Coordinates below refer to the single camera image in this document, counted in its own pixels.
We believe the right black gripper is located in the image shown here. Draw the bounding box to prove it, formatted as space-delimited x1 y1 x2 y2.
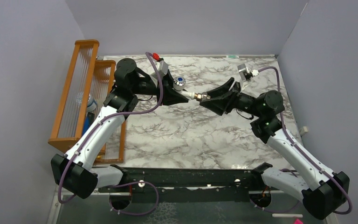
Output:
200 77 263 118

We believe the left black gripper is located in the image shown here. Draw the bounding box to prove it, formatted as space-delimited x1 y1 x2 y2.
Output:
131 69 190 106

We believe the white plastic water faucet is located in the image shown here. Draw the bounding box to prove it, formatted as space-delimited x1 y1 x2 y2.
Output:
173 77 195 100

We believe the silver hex nut fitting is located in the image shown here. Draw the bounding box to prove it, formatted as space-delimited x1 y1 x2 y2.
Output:
194 93 211 102

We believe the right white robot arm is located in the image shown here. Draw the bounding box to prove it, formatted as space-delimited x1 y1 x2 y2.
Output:
195 78 350 220

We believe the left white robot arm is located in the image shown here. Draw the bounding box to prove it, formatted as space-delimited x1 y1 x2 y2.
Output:
51 58 195 199

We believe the orange wooden dish rack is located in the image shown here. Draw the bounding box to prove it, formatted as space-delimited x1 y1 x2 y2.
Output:
48 39 116 153

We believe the white chalk stick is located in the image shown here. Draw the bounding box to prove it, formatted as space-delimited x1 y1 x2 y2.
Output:
272 213 303 218

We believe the pink paper scrap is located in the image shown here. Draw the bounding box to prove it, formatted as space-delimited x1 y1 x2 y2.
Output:
294 219 303 224

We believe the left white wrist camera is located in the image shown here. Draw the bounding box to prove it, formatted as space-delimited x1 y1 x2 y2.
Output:
155 60 169 77

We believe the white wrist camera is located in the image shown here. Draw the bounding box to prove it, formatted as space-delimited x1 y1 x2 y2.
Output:
237 63 259 81
155 60 169 77

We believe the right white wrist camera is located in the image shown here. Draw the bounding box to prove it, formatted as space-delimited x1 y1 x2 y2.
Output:
237 63 259 81

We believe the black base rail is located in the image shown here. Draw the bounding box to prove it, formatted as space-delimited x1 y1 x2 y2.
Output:
98 168 272 206

